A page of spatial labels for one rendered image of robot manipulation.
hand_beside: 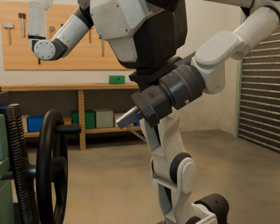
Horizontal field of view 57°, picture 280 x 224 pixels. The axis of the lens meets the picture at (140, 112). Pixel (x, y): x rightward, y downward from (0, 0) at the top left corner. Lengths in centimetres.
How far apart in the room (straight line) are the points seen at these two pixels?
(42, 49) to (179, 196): 82
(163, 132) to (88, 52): 307
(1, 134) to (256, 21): 62
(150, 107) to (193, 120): 402
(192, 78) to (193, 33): 392
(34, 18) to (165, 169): 80
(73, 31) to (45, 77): 291
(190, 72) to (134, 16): 33
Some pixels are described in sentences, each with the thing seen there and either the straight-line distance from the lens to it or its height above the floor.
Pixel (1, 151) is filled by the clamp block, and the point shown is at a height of 89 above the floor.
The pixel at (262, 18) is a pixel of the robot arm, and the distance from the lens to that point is 72.
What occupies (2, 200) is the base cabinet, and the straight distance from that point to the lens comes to 89.
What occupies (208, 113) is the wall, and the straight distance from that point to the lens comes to 469.
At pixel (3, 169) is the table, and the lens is 58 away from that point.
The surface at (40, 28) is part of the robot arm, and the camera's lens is 111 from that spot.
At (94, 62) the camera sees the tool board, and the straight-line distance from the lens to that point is 398.
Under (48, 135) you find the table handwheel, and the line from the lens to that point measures 55.
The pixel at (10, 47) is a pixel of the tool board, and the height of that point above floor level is 134.
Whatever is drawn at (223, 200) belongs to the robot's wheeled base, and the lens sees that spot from 157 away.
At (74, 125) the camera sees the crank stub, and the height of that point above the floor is 93.
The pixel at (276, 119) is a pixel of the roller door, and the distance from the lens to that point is 371.
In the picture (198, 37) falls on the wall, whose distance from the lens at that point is 454.
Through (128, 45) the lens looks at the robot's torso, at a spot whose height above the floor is 113.
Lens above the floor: 105
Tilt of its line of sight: 9 degrees down
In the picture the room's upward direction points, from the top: straight up
